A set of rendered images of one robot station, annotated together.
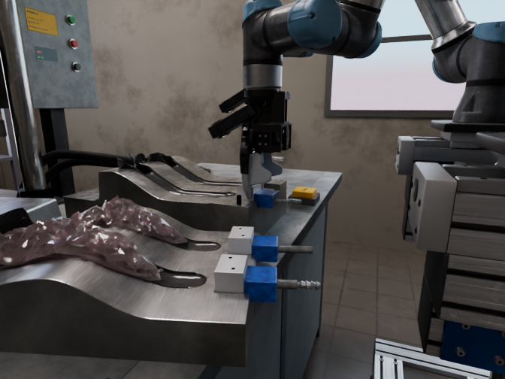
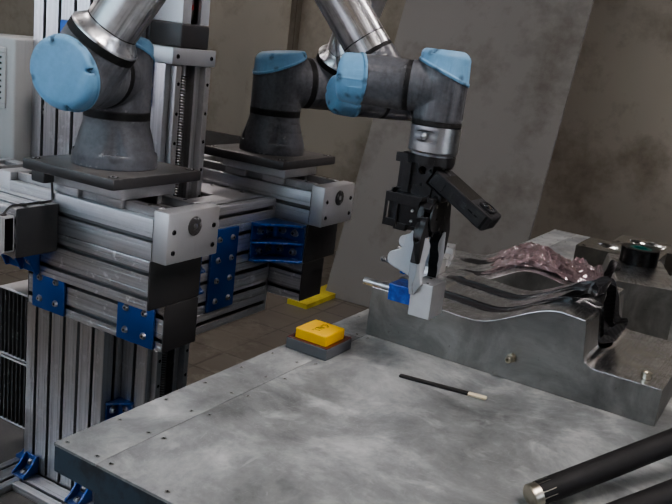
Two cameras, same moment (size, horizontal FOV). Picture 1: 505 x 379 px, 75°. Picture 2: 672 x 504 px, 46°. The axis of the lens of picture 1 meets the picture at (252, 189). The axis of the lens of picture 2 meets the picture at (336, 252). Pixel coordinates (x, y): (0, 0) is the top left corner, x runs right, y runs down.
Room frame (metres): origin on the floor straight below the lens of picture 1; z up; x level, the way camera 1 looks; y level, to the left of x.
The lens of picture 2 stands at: (2.19, 0.04, 1.29)
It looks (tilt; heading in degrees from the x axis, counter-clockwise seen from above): 14 degrees down; 188
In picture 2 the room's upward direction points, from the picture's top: 7 degrees clockwise
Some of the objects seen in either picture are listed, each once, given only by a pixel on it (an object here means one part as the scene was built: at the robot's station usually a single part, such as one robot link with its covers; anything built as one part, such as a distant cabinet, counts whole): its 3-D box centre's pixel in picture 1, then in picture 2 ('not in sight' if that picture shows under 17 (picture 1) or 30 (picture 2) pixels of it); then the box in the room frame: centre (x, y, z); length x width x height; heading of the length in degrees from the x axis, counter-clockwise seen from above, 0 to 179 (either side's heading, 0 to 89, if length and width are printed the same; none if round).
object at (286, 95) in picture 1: (265, 122); not in sight; (0.66, -0.03, 1.05); 0.09 x 0.08 x 0.12; 68
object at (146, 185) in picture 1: (178, 190); (529, 320); (0.81, 0.19, 0.87); 0.50 x 0.26 x 0.14; 68
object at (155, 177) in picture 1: (179, 173); (527, 290); (0.80, 0.18, 0.92); 0.35 x 0.16 x 0.09; 68
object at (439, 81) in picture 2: not in sight; (439, 88); (0.98, -0.02, 1.25); 0.09 x 0.08 x 0.11; 89
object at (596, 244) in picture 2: not in sight; (619, 261); (0.06, 0.47, 0.84); 0.20 x 0.15 x 0.07; 68
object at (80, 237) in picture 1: (89, 230); (545, 260); (0.46, 0.24, 0.90); 0.26 x 0.18 x 0.08; 85
